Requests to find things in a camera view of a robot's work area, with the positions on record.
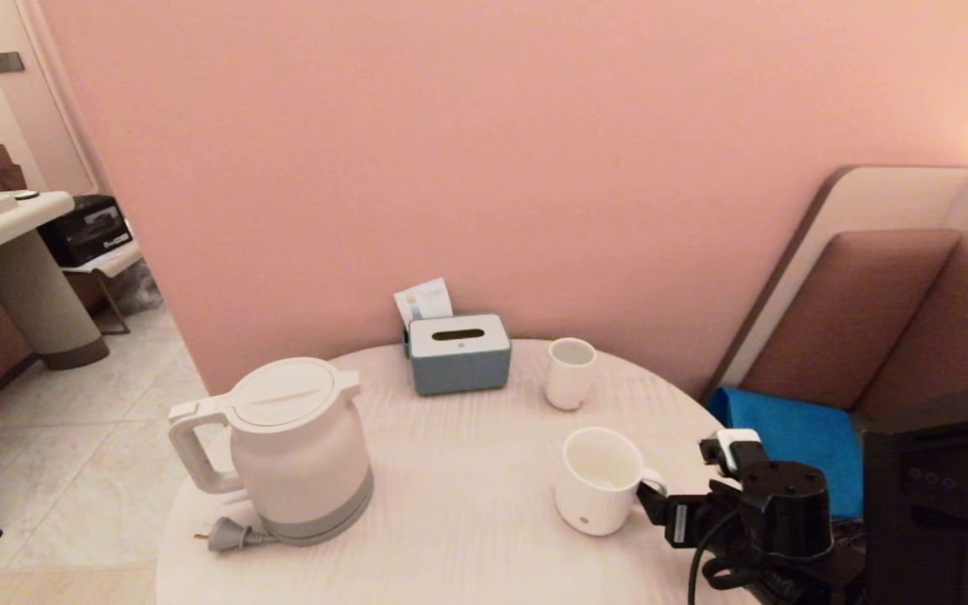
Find white ribbed mug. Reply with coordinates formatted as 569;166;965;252
554;427;668;537

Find white electric kettle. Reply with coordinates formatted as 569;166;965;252
168;358;376;547

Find blue folded cloth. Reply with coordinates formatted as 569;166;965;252
707;387;866;519

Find brown upholstered sofa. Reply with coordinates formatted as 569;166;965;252
740;230;968;421

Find grey tissue box white lid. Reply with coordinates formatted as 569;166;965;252
406;314;512;397

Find white paper sachets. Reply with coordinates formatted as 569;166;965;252
394;278;454;328

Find beige rounded backrest panel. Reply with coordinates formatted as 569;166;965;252
702;166;968;402

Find grey round kettle base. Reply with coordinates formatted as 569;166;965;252
261;500;376;548

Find grey power plug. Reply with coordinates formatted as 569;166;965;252
194;516;278;553

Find clear plastic bag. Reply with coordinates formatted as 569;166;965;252
106;259;164;314

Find small white metal-legged stool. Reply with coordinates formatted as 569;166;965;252
60;242;145;335

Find black box appliance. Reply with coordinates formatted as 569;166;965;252
39;195;134;268

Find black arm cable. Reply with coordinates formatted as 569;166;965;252
687;508;755;605

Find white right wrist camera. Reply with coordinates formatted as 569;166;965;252
700;429;764;481

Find small white handleless cup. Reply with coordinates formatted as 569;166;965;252
545;338;597;411

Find beige sink pedestal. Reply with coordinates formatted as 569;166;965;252
0;230;111;372

